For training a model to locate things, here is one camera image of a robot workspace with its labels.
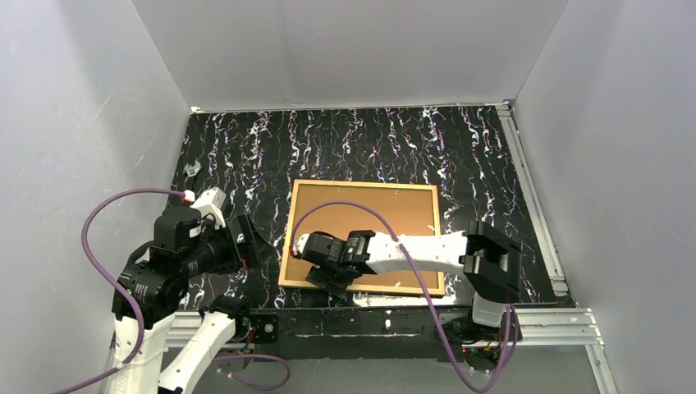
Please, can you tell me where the brown backing board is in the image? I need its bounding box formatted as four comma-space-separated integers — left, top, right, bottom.
286, 180, 441, 296

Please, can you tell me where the green picture frame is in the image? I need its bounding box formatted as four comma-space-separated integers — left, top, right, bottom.
278, 179, 441, 289

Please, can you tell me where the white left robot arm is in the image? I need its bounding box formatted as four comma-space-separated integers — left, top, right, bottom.
105, 187, 271, 393

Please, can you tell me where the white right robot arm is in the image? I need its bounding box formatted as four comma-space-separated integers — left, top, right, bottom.
290, 221, 522, 328

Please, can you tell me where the small silver clip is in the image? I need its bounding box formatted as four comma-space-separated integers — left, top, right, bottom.
183, 161, 201, 177

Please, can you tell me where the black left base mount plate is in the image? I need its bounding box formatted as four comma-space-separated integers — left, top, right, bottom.
236, 313, 280, 344

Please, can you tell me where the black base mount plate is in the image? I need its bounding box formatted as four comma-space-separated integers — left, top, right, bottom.
438, 313, 505, 350
236, 313, 280, 344

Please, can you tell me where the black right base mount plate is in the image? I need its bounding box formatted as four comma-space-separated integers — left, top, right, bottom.
438, 313, 505, 350

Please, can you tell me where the aluminium rail frame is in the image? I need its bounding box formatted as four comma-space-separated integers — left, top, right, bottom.
101, 310, 618, 394

